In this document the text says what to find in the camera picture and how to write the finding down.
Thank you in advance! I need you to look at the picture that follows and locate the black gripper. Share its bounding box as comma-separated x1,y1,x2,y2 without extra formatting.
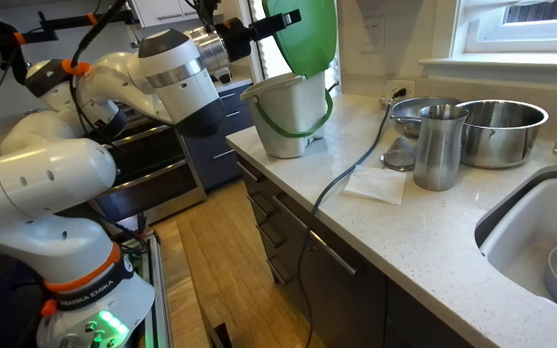
214,8,305,64

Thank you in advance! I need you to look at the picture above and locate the green plastic bin lid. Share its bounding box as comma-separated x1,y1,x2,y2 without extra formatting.
261,0,340,81

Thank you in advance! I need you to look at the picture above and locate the white plastic compost bin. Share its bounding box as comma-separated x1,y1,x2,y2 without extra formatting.
240,71,332,160

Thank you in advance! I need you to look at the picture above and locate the blue drawer cabinet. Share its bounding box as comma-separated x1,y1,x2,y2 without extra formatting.
180,79,263,193

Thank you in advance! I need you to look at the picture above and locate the stainless steel colander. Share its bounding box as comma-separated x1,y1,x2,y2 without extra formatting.
377,96,448,172

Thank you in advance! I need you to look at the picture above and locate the white paper napkin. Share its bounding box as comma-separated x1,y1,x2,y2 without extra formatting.
342,162,410,207

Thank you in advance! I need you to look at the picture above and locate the stainless steel oven range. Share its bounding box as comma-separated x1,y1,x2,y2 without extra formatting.
71,104,209,228

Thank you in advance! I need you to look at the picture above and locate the tall stainless steel canister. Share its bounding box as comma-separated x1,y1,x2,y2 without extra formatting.
412,102,470,193

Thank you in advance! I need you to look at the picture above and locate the large stainless steel pot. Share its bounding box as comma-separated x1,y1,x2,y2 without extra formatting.
454,96,549,170

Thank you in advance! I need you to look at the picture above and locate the white framed kitchen window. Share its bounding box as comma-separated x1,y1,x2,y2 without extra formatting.
419,0,557,73

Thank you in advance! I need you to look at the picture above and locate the dark counter cabinet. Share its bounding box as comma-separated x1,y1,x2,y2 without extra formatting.
236,156,477,348

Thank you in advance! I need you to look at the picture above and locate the robot mounting cart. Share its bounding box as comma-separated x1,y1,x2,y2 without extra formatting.
118,232,172,348

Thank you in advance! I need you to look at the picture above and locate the white kitchen sink basin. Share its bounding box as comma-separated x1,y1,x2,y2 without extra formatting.
474,168,557,325

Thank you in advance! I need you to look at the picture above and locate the green bin carry handle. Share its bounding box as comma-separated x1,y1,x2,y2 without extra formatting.
249,87,336,139

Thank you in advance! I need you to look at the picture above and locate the white wall outlet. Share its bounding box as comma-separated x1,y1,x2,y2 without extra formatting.
385,77,416,102

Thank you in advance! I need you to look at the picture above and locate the dark power cable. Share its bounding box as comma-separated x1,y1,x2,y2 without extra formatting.
296,89,410,348

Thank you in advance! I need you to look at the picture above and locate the black corrugated cable hose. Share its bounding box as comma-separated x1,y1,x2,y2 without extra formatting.
64,0,139,141

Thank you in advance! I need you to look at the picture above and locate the steel cabinet pull handle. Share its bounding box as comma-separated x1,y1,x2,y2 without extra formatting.
271,193,359,278

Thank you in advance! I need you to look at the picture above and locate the black camera mount rod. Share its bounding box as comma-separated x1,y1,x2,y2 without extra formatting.
0,8,139,87

